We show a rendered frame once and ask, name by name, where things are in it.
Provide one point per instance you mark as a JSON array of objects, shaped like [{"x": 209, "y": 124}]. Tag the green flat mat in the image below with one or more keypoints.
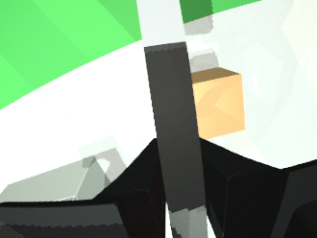
[{"x": 41, "y": 40}]

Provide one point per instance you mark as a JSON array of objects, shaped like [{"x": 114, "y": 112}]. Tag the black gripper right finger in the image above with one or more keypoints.
[{"x": 248, "y": 199}]

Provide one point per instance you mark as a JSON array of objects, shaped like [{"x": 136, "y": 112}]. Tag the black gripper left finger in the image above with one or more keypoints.
[{"x": 133, "y": 206}]

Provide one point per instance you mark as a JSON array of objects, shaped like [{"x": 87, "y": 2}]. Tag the small tan cube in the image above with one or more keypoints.
[{"x": 219, "y": 102}]

